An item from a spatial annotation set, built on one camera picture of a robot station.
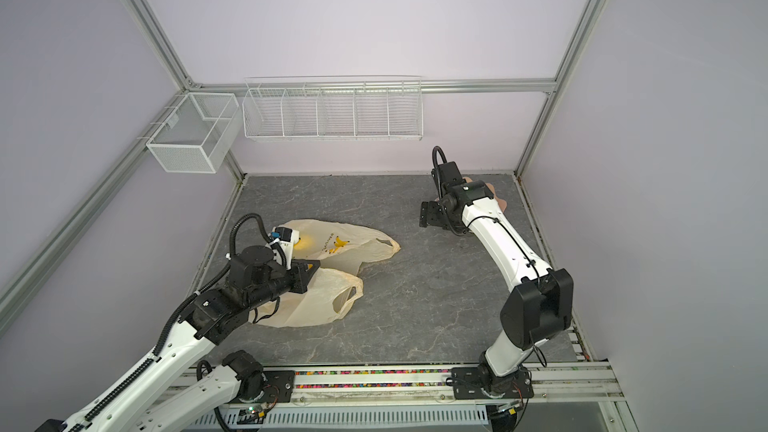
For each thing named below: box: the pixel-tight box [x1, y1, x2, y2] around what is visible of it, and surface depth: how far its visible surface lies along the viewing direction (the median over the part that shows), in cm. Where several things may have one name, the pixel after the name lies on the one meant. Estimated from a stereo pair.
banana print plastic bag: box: [250, 219, 401, 328], surface depth 75 cm
